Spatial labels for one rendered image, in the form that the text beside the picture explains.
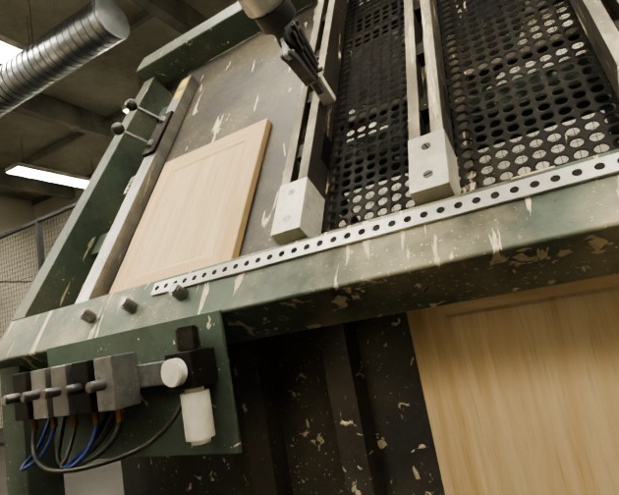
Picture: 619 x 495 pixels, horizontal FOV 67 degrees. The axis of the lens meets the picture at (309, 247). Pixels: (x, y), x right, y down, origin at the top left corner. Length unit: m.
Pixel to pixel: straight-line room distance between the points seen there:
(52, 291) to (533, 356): 1.19
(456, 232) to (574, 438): 0.41
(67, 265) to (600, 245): 1.30
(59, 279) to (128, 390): 0.66
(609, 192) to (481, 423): 0.46
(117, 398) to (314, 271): 0.39
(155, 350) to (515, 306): 0.66
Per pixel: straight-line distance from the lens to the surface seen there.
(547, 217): 0.66
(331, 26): 1.36
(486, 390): 0.92
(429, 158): 0.77
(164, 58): 2.02
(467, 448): 0.95
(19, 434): 1.39
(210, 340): 0.85
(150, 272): 1.13
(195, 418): 0.82
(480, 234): 0.67
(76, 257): 1.53
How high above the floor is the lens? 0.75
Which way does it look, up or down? 10 degrees up
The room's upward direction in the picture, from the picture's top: 10 degrees counter-clockwise
